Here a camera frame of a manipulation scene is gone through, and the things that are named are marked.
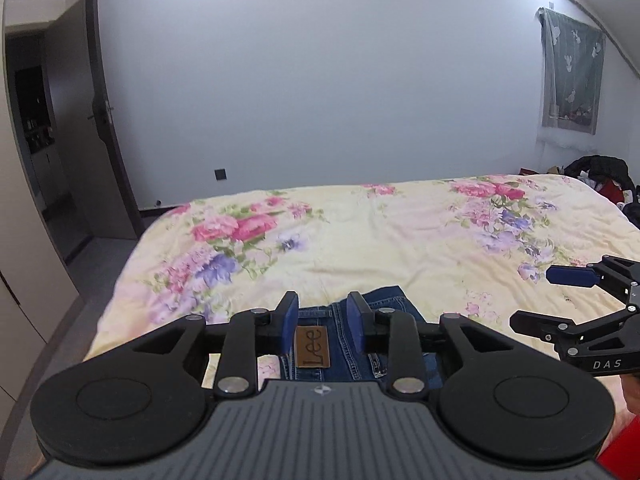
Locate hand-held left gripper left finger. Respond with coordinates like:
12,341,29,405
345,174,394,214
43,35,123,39
131,290,301,400

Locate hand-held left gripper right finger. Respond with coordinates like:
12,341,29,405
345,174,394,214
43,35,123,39
346,291,522,400

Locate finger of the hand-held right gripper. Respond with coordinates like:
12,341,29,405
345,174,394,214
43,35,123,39
509,305,640,356
545,256,640,307

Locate blue denim pants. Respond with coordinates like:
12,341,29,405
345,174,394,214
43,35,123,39
257,285,445,392

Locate person's right forearm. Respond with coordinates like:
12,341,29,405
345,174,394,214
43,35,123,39
596,374,640,480

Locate yellow floral blanket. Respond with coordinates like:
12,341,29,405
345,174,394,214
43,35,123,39
82,174,640,461

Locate pile of clothes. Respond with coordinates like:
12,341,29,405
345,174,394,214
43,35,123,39
519,155,640,228

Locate green patterned curtain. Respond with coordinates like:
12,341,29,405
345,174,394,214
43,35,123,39
536,6,607,137

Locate dark grey door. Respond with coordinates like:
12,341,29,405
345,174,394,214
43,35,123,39
54,0,147,241

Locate beige wardrobe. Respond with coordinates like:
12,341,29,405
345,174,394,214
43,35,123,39
0,0,83,411

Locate dark hallway cabinet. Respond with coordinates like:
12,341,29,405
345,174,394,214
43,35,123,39
14,64,68,203

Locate door handle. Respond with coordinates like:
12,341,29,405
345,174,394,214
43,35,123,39
86,99,116,122

